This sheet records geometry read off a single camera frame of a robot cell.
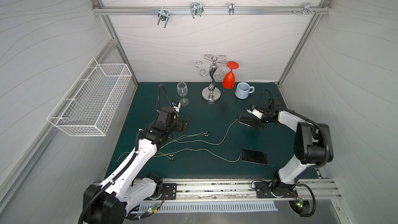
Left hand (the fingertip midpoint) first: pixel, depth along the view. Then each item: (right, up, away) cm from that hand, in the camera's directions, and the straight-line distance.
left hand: (176, 117), depth 80 cm
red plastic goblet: (+30, +22, +16) cm, 40 cm away
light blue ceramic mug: (+43, +16, +31) cm, 55 cm away
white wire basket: (-38, +6, -11) cm, 40 cm away
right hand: (+50, -1, +17) cm, 52 cm away
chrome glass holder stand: (+20, +13, +32) cm, 40 cm away
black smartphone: (+42, -4, +12) cm, 44 cm away
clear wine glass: (0, +15, +21) cm, 26 cm away
